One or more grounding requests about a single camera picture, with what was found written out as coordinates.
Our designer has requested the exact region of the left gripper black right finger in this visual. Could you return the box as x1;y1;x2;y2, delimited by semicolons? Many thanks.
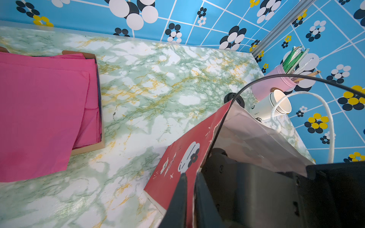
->
194;173;225;228

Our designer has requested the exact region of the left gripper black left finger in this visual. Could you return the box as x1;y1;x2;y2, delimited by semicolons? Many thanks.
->
159;173;187;228

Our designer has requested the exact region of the red white paper gift bag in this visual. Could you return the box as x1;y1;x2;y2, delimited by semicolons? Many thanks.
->
145;101;314;228

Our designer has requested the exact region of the white paper cup stack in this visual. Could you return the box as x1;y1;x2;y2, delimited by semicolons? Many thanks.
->
249;90;292;121

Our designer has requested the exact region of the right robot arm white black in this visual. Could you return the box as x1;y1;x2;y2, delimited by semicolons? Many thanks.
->
202;150;365;228

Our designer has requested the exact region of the brown cardboard napkin tray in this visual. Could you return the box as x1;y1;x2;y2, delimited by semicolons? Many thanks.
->
0;47;106;156

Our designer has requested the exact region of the pink straw holder cup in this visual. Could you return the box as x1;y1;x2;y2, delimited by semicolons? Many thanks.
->
252;77;297;101

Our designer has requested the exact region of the pink napkin stack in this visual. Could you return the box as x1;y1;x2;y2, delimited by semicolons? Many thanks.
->
0;51;102;183

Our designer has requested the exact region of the right aluminium corner post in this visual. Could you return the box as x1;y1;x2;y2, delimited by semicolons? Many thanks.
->
251;0;315;57

